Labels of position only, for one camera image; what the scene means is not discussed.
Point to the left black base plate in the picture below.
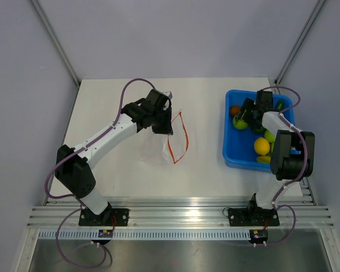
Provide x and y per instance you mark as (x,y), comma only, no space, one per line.
(109,218)

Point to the right aluminium frame post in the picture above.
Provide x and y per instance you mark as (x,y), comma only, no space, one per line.
(301,39)

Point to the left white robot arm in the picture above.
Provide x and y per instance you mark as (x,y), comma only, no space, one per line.
(76,163)

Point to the blue plastic bin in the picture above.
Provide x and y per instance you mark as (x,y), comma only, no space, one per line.
(238,150)

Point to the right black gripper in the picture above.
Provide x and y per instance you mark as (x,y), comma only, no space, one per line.
(249,104)

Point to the green star fruit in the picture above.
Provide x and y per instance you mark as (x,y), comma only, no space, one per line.
(271,148)

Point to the aluminium frame post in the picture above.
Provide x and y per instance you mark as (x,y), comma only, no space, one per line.
(50,32)
(301,39)

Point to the aluminium mounting rail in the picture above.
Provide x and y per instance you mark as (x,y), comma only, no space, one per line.
(186,213)

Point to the light green apple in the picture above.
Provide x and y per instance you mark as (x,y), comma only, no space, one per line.
(269,136)

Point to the yellow star fruit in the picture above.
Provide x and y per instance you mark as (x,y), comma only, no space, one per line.
(264,159)

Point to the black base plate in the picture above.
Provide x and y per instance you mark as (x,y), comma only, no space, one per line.
(253,218)
(109,218)

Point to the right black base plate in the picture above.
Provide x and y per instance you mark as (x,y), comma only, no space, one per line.
(253,218)

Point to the white slotted cable duct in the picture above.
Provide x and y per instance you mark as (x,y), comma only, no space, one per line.
(146,234)

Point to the dark green lime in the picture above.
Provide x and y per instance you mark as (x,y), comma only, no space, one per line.
(258,131)

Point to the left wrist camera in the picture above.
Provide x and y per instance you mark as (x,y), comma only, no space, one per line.
(169,94)

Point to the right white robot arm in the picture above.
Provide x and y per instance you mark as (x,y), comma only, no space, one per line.
(293,151)

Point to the clear zip bag orange zipper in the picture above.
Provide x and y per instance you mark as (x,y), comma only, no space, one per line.
(166,149)

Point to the brown kiwi fruit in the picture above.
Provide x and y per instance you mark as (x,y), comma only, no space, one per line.
(234,110)

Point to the left aluminium frame post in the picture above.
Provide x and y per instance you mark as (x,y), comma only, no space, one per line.
(50,32)

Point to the green cucumber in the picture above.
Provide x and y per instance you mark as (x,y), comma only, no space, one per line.
(280,105)

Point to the yellow lemon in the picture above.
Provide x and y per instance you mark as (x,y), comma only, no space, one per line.
(261,146)

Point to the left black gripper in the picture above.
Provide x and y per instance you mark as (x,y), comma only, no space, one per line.
(168,128)

